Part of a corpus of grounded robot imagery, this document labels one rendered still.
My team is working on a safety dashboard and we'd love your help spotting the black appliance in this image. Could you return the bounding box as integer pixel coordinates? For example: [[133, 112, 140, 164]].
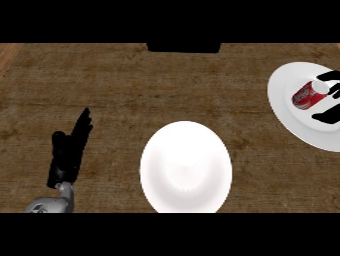
[[144, 42, 223, 54]]

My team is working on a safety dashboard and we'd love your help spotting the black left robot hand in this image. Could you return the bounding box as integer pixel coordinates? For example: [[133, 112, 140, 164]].
[[45, 107, 94, 190]]

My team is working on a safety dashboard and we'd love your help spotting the red can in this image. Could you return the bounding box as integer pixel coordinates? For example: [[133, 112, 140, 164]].
[[289, 80, 330, 111]]

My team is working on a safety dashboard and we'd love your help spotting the white round plate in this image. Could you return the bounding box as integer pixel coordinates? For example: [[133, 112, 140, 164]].
[[138, 120, 233, 214], [265, 61, 340, 153]]

